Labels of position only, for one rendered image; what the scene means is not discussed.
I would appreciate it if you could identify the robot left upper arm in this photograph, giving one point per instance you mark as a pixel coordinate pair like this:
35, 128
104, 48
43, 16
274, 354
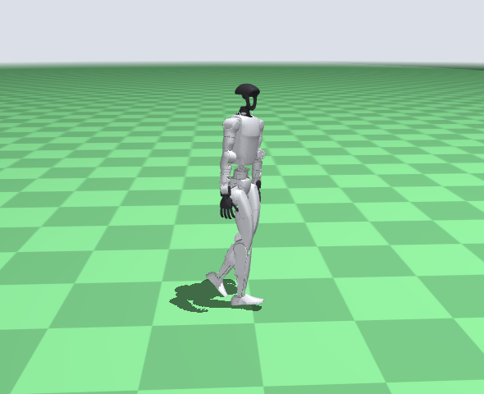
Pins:
260, 152

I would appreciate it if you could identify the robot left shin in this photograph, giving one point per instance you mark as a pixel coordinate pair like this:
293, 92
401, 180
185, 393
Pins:
228, 263

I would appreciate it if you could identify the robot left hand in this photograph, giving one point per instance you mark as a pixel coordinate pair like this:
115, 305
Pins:
258, 184

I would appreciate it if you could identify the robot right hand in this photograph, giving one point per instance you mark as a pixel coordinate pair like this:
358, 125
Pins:
226, 204

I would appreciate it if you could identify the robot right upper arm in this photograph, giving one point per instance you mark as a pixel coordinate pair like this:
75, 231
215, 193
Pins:
230, 127

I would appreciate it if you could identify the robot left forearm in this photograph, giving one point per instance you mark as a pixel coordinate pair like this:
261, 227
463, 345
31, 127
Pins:
257, 171

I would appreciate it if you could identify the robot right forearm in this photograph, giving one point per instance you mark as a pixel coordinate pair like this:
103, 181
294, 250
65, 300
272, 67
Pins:
225, 173

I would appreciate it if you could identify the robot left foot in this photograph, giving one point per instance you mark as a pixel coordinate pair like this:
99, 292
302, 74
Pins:
218, 284

